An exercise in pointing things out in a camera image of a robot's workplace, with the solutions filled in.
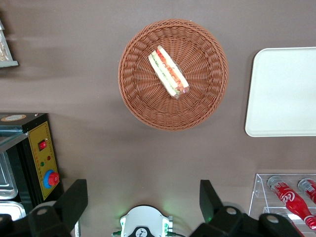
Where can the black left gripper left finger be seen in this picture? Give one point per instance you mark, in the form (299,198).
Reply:
(66,205)

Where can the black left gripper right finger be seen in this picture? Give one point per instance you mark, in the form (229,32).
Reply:
(217,214)

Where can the empty brown wicker basket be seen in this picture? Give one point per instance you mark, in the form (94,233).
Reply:
(197,103)

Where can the grey snack tray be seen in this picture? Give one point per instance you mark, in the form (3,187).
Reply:
(10,63)

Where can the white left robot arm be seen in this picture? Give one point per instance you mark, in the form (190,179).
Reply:
(144,219)

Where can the layered sandwich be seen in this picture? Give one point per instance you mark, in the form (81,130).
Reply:
(168,71)

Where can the clear cracker snack pack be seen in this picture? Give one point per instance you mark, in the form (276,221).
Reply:
(3,49)

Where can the cream plastic tray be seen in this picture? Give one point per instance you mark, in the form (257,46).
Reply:
(284,93)

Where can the clear acrylic bottle rack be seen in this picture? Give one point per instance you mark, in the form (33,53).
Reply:
(259,187)

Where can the steel warmer pan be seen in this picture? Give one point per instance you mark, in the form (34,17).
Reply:
(6,177)
(12,209)

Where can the black food warmer machine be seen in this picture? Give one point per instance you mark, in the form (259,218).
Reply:
(39,148)

